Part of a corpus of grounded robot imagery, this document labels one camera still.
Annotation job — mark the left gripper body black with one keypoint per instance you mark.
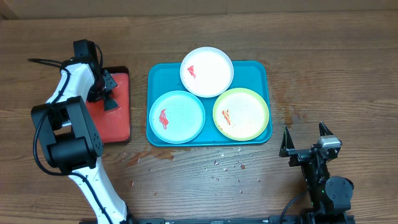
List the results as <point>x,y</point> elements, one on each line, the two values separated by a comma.
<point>103,86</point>

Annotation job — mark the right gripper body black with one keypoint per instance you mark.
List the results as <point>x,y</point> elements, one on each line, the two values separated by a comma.
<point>299,155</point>

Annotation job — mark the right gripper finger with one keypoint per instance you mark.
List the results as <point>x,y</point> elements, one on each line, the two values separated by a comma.
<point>324,131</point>
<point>287,144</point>

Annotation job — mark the black and pink sponge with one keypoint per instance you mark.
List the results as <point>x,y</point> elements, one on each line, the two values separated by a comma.
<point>109,103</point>

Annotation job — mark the yellow green plate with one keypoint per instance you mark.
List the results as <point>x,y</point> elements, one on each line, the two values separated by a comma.
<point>241,114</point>

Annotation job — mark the light blue plate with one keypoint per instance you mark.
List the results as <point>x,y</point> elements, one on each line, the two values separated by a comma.
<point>177,117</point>

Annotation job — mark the white plate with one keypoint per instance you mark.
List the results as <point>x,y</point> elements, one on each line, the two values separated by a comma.
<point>206,72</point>

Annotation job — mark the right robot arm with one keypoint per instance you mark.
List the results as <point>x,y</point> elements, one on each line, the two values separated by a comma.
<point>330,195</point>

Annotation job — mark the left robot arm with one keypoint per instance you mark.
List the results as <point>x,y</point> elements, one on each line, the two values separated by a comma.
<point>66,140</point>

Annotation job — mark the dark red rectangular tray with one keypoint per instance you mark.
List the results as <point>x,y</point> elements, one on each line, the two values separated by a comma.
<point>114,125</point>

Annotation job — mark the teal plastic serving tray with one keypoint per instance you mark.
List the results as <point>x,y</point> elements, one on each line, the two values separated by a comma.
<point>165,77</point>

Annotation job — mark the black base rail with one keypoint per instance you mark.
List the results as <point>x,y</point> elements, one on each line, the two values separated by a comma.
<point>273,219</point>

